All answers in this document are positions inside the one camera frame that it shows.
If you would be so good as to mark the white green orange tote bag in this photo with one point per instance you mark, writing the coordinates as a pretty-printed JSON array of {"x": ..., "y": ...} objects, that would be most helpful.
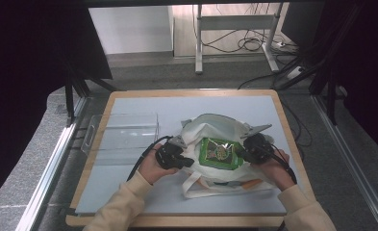
[{"x": 215, "y": 128}]

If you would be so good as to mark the white wall panel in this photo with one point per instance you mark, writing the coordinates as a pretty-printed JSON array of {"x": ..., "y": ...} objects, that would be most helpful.
[{"x": 130, "y": 29}]

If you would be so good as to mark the green snack packet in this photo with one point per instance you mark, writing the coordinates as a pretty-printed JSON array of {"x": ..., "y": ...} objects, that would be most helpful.
[{"x": 220, "y": 154}]

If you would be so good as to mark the white metal desk frame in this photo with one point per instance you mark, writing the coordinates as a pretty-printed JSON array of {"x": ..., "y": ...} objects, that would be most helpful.
[{"x": 234, "y": 22}]

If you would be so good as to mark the black metal stand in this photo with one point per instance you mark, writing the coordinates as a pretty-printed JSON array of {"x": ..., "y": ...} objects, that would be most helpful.
[
  {"x": 69, "y": 99},
  {"x": 331, "y": 96}
]

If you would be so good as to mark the clear plastic container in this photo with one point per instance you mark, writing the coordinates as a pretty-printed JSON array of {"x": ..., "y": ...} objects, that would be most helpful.
[{"x": 125, "y": 131}]

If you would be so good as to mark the aluminium rail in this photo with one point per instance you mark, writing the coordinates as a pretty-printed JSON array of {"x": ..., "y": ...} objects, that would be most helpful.
[
  {"x": 48, "y": 170},
  {"x": 353, "y": 166}
]

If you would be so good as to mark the wooden framed work board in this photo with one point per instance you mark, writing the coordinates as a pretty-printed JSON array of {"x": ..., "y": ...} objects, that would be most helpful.
[{"x": 183, "y": 107}]

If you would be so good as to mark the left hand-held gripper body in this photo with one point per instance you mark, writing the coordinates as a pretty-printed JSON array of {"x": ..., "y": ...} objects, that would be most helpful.
[{"x": 169, "y": 157}]

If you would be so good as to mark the dark curtain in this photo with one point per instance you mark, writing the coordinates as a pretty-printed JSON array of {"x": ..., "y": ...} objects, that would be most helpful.
[
  {"x": 369, "y": 64},
  {"x": 23, "y": 80}
]

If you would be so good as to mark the person's left hand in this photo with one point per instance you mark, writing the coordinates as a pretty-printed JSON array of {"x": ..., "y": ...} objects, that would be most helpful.
[{"x": 151, "y": 168}]

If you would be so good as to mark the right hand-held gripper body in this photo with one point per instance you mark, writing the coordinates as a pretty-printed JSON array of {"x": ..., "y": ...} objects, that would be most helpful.
[{"x": 258, "y": 147}]

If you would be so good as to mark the person's right hand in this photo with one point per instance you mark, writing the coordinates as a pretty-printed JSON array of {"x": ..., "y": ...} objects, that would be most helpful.
[{"x": 278, "y": 170}]

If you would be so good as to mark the white power strip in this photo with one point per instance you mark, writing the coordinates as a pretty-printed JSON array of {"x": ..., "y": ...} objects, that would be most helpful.
[{"x": 295, "y": 72}]

